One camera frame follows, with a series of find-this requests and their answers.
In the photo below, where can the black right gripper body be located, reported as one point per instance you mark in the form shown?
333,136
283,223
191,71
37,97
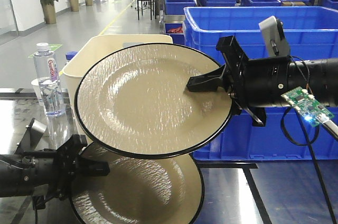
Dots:
256,83

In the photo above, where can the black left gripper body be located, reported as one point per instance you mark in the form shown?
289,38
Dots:
49,172

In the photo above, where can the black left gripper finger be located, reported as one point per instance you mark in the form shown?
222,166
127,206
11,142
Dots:
89,167

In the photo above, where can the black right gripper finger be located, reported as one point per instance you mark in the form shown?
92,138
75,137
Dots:
208,82

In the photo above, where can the beige plate black rim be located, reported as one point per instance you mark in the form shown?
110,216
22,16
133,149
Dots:
138,190
134,102

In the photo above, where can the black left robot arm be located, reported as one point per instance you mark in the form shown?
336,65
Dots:
11,165

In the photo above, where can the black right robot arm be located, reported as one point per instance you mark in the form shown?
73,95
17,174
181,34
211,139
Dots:
320,75

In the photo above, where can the lower blue plastic crate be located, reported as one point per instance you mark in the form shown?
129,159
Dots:
241,141

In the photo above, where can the green circuit board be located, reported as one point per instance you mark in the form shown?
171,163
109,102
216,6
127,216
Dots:
307,106

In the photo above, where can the large blue plastic crate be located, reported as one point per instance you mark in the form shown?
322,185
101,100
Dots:
311,31

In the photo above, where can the white paper cup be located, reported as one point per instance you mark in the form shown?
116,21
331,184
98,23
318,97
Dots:
36,87

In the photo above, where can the clear water bottle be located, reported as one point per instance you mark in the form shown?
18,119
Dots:
48,79

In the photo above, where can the cream plastic bin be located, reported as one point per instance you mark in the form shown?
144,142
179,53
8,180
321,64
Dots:
99,47

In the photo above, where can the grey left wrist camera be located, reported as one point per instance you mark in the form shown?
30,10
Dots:
34,132

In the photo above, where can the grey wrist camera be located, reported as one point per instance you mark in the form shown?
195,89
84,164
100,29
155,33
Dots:
273,35
34,132

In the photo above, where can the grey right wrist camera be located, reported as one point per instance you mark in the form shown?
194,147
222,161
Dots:
273,35

